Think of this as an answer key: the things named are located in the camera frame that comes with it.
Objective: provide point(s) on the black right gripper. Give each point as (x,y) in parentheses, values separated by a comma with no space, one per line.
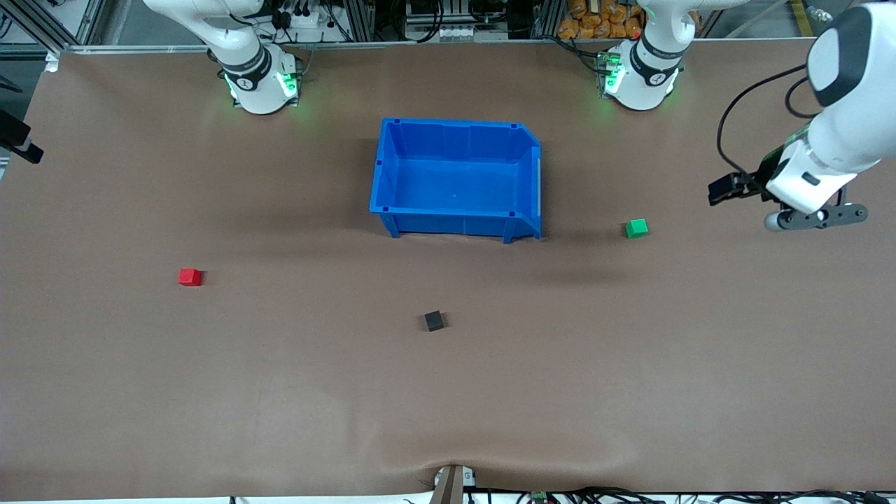
(15,137)

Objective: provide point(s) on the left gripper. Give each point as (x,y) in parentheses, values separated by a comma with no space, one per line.
(759,178)

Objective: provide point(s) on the small green cube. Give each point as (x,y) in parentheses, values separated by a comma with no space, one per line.
(637,228)

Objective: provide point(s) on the small red cube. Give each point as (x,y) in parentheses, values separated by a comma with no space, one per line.
(190,277)

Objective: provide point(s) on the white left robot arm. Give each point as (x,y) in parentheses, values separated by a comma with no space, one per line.
(651,77)

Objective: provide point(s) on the small black cube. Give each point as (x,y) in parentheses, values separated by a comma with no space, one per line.
(434,321)

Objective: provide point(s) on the orange toy bread pile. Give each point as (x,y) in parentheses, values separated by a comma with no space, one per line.
(602,21)

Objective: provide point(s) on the blue plastic storage bin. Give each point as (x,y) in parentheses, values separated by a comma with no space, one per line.
(455,182)

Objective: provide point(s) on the brown table mat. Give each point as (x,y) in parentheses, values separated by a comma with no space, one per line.
(210,392)

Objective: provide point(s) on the white power strip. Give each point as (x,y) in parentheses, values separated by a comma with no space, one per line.
(308,19)

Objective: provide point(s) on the black electronics box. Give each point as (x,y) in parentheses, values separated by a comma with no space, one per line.
(420,8)

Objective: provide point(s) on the small green connector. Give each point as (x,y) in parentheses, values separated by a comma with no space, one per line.
(539,497)

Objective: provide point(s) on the metal table clamp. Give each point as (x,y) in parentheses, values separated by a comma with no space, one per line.
(451,486)

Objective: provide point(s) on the aluminium frame post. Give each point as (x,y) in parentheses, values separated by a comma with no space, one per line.
(357,21)
(42,24)
(546,17)

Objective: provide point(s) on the silver table edge rail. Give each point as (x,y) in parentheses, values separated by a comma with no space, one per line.
(420,45)

